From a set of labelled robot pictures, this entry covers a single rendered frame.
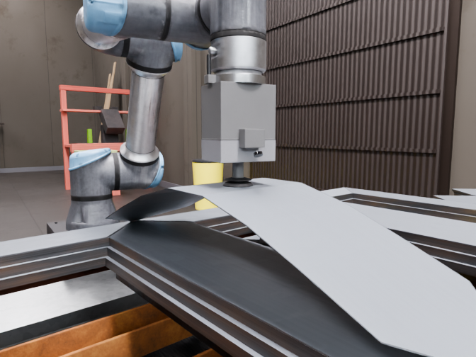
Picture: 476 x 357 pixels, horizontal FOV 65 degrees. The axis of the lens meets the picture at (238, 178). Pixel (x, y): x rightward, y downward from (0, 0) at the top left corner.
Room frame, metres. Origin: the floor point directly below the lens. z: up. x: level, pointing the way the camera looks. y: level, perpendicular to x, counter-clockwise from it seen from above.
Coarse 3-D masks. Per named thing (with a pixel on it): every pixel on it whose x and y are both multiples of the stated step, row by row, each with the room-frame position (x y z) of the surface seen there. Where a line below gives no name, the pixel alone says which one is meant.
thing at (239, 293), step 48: (96, 240) 0.65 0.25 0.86; (144, 240) 0.64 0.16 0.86; (192, 240) 0.64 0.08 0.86; (240, 240) 0.64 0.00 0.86; (432, 240) 0.66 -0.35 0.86; (0, 288) 0.54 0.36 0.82; (144, 288) 0.52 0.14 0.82; (192, 288) 0.45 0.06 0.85; (240, 288) 0.43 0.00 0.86; (288, 288) 0.43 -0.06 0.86; (240, 336) 0.37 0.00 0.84; (288, 336) 0.33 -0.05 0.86; (336, 336) 0.33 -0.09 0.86
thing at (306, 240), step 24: (288, 216) 0.42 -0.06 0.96; (312, 216) 0.43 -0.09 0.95; (336, 216) 0.45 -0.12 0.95; (360, 216) 0.46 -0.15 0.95; (264, 240) 0.36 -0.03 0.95; (288, 240) 0.37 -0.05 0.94; (312, 240) 0.38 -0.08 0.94; (336, 240) 0.39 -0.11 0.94; (360, 240) 0.40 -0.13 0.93; (384, 240) 0.42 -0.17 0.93; (312, 264) 0.33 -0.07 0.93
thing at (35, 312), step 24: (48, 288) 0.86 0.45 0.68; (72, 288) 0.86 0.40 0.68; (96, 288) 0.86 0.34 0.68; (120, 288) 0.86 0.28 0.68; (0, 312) 0.74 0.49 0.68; (24, 312) 0.74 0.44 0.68; (48, 312) 0.74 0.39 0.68; (72, 312) 0.74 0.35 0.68; (96, 312) 0.77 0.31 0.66; (0, 336) 0.66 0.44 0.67; (24, 336) 0.68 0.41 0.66
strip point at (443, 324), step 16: (464, 288) 0.36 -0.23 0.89; (432, 304) 0.32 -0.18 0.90; (448, 304) 0.33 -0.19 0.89; (464, 304) 0.33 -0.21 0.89; (416, 320) 0.29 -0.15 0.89; (432, 320) 0.30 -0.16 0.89; (448, 320) 0.31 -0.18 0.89; (464, 320) 0.31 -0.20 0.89; (384, 336) 0.27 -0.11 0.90; (400, 336) 0.27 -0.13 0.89; (416, 336) 0.28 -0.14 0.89; (432, 336) 0.28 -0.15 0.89; (448, 336) 0.29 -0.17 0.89; (464, 336) 0.29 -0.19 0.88; (416, 352) 0.26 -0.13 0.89; (432, 352) 0.26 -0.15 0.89; (448, 352) 0.27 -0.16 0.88; (464, 352) 0.27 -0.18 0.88
